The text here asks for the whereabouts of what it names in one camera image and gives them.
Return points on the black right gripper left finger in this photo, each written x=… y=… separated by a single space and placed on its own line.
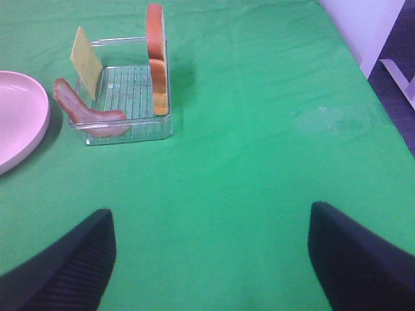
x=70 y=274

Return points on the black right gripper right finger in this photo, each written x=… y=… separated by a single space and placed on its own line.
x=357 y=269

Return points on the bacon strip tray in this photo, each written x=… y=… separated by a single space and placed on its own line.
x=78 y=112

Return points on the yellow cheese slice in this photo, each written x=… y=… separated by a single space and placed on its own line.
x=86 y=62

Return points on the bread slice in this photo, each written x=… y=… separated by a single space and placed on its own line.
x=156 y=48

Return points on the pink round plate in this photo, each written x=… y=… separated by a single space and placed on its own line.
x=25 y=116

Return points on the green tablecloth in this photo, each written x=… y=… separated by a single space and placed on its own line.
x=271 y=113

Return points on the clear right plastic tray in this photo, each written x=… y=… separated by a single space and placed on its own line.
x=124 y=84

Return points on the white cabinet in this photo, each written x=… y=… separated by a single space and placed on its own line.
x=365 y=27

